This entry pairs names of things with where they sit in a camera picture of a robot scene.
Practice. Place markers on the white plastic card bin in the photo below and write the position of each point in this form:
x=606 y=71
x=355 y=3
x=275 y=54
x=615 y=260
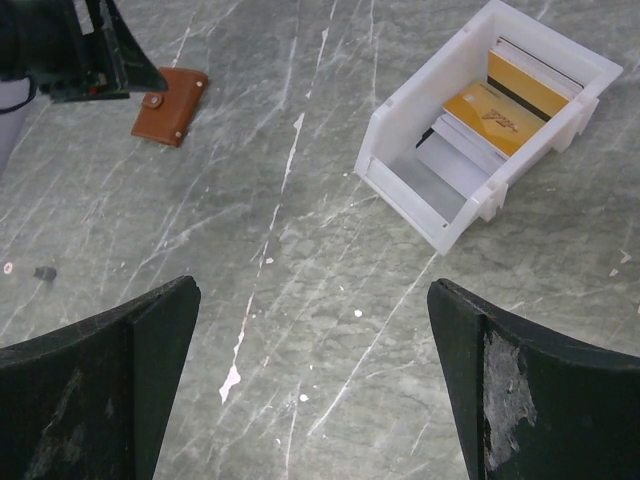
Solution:
x=387 y=159

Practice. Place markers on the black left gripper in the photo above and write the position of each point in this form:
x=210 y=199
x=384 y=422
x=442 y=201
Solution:
x=42 y=42

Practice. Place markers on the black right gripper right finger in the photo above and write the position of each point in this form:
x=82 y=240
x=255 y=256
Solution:
x=529 y=402

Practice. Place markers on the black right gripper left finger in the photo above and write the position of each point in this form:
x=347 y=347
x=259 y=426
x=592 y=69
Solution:
x=92 y=400

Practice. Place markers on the gold credit card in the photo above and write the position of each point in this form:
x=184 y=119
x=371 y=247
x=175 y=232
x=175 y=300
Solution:
x=494 y=117

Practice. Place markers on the brown leather card holder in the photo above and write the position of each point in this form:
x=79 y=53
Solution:
x=164 y=117

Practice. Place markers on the small dark screw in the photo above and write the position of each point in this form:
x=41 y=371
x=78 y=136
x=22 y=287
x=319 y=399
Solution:
x=45 y=273

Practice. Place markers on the white cards stack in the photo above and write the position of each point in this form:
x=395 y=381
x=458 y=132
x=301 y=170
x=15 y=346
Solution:
x=458 y=155

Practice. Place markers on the gold card with stripe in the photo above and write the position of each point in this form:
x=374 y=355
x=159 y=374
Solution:
x=529 y=92

